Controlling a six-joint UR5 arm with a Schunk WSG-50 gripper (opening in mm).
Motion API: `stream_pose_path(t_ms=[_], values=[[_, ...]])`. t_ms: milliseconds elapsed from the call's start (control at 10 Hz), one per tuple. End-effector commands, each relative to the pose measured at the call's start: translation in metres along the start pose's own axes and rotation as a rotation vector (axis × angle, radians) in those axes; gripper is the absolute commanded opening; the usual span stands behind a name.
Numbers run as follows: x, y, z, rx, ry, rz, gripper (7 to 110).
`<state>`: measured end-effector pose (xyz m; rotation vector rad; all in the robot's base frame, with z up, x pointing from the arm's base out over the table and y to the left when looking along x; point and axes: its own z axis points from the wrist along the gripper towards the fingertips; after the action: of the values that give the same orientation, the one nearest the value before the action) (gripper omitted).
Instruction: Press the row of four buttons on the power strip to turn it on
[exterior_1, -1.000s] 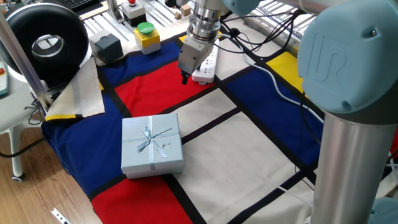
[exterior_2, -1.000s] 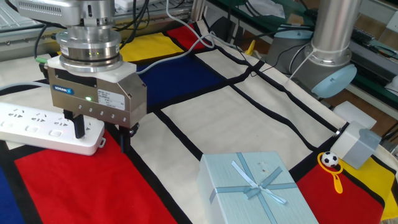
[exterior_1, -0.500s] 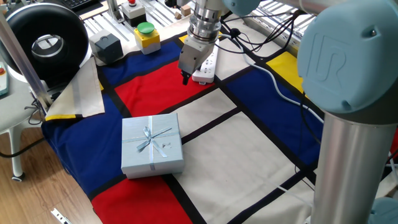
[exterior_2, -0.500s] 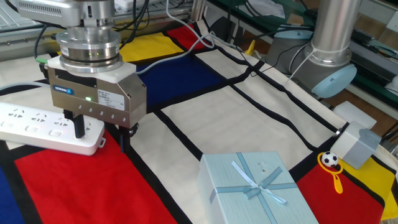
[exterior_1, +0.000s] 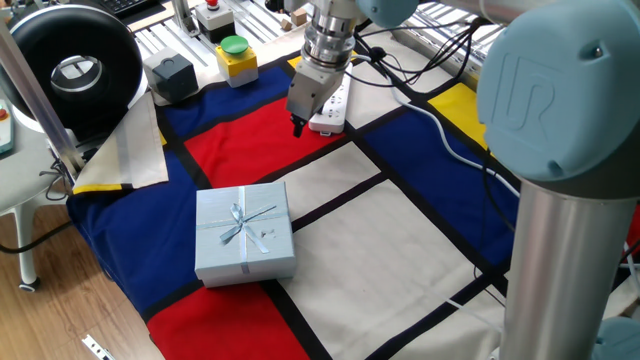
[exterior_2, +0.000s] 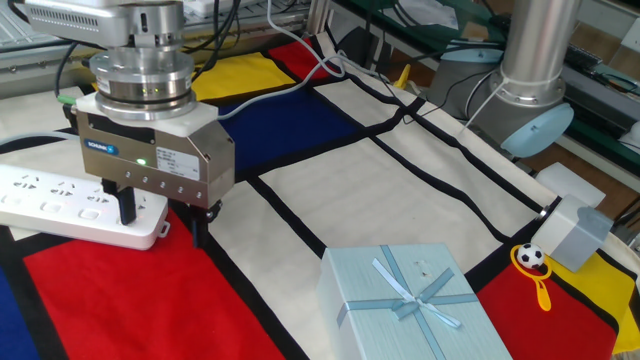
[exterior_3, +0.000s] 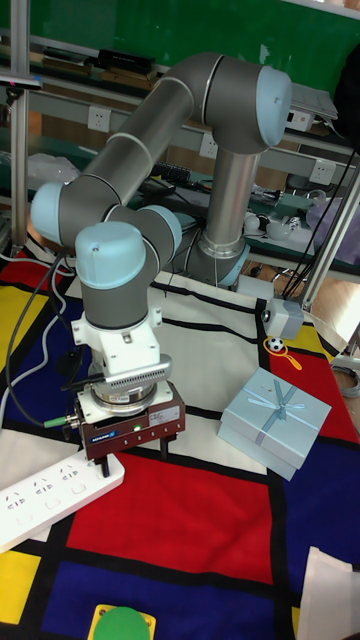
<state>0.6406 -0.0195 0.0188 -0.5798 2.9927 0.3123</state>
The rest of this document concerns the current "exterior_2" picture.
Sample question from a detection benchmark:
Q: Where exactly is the white foam block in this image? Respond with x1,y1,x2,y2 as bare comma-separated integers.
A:
534,161,607,201

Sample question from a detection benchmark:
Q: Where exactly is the small soccer ball toy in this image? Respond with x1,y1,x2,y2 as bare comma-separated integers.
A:
516,242,546,270

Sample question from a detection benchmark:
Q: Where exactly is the colour block tablecloth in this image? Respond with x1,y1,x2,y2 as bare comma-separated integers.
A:
0,32,640,360

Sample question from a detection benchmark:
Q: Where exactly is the yellow plastic piece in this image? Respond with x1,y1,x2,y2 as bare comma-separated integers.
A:
393,63,412,91

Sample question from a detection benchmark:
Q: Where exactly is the light grey power strip cable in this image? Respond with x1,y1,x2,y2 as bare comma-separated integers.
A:
0,0,396,146

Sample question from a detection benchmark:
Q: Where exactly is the thin white cord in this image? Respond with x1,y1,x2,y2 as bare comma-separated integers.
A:
457,79,509,136

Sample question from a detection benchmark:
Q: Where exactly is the yellow ring paddle toy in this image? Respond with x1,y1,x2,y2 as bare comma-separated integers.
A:
509,243,554,312

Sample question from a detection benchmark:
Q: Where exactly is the white grey button box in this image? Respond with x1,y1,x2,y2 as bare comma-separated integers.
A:
530,193,615,274

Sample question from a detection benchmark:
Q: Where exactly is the black keyboard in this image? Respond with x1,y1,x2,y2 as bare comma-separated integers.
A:
564,42,604,71

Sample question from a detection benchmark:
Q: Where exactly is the light blue ribboned gift box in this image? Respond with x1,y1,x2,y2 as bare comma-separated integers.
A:
315,243,514,360

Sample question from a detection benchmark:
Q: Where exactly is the white four-socket power strip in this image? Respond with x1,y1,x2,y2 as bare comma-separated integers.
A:
0,163,171,251

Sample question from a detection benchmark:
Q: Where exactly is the grey metal gripper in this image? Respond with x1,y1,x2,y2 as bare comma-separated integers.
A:
75,110,236,250

